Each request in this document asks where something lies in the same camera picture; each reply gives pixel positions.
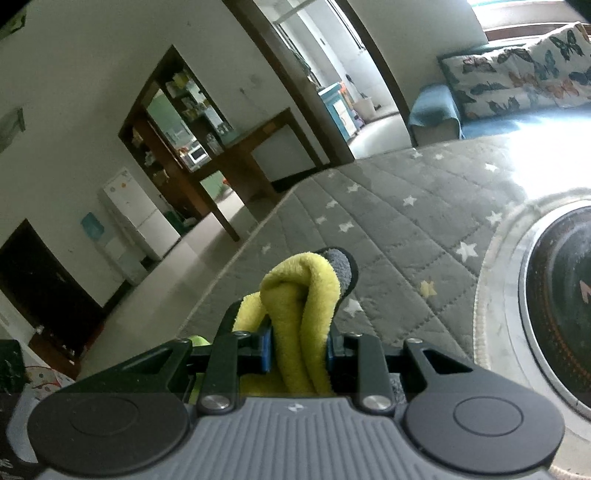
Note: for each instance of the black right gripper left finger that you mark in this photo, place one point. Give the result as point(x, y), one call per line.
point(233, 354)

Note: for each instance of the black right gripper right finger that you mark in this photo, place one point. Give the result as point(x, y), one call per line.
point(356, 362)

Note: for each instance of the green plastic bottle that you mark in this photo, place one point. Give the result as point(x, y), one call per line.
point(197, 341)

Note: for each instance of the yellow and grey microfibre cloth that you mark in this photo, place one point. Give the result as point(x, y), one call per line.
point(300, 296)

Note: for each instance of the white refrigerator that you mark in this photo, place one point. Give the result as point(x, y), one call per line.
point(139, 217)

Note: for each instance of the grey star quilted table cover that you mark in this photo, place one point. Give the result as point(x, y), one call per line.
point(436, 233)

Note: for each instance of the round black induction cooktop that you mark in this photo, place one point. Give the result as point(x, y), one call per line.
point(555, 304)

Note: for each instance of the white microwave oven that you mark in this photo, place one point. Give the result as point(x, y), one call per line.
point(197, 157)

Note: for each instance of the dark wooden table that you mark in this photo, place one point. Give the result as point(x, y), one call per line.
point(244, 175)

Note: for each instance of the dark wooden shelf cabinet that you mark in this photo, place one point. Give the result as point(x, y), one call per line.
point(172, 114)

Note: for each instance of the blue white cabinet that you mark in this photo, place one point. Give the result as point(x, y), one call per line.
point(339, 111)

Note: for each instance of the white bucket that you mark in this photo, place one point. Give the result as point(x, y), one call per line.
point(365, 109)

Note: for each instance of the blue sofa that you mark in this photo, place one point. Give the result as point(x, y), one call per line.
point(436, 115)

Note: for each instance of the butterfly print pillow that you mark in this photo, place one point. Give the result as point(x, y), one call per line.
point(553, 71)

